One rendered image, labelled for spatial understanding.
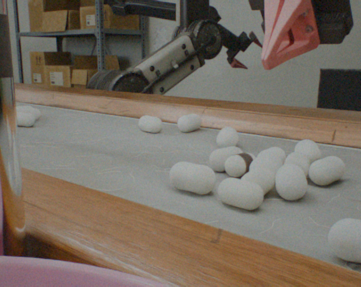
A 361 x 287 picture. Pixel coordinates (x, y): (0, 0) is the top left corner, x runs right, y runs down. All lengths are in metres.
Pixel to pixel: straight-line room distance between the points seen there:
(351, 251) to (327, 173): 0.12
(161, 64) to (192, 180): 0.81
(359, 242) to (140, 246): 0.10
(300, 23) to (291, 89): 2.14
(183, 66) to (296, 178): 0.86
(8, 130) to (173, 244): 0.08
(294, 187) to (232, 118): 0.28
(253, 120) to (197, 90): 2.47
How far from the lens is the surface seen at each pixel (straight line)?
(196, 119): 0.54
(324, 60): 2.53
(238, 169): 0.34
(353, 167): 0.40
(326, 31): 0.49
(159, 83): 1.08
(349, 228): 0.22
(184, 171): 0.30
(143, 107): 0.66
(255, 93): 2.74
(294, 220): 0.27
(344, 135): 0.49
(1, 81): 0.17
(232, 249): 0.17
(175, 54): 1.11
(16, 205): 0.18
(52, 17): 3.46
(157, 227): 0.19
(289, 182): 0.29
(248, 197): 0.27
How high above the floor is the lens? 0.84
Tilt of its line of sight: 12 degrees down
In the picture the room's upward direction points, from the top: straight up
